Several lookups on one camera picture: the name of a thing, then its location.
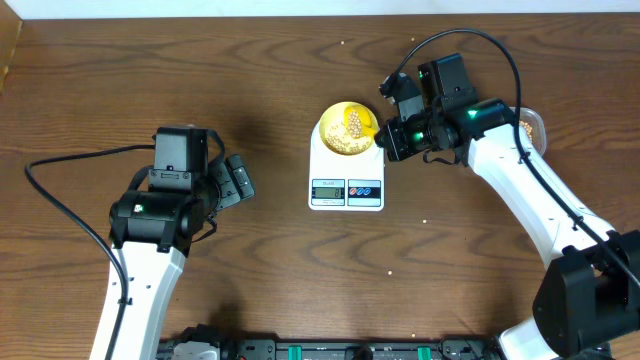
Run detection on yellow measuring scoop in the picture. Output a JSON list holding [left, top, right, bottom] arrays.
[[344, 105, 378, 139]]

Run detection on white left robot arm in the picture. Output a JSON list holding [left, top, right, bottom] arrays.
[[90, 154, 255, 359]]

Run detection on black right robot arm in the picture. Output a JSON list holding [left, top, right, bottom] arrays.
[[375, 54, 639, 359]]

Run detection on clear plastic container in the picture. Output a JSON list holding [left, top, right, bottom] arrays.
[[519, 107, 547, 156]]

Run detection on yellow bowl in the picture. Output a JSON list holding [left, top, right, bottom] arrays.
[[319, 102, 379, 156]]

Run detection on white kitchen scale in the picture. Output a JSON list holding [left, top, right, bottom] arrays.
[[308, 122, 385, 212]]

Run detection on soybeans in scoop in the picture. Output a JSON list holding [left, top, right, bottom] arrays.
[[345, 111, 363, 139]]

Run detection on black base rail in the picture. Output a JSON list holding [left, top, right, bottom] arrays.
[[155, 324, 504, 360]]

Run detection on pile of soybeans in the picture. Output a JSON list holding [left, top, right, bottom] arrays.
[[519, 120, 534, 142]]

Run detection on soybeans in yellow bowl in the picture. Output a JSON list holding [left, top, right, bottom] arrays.
[[324, 122, 373, 155]]

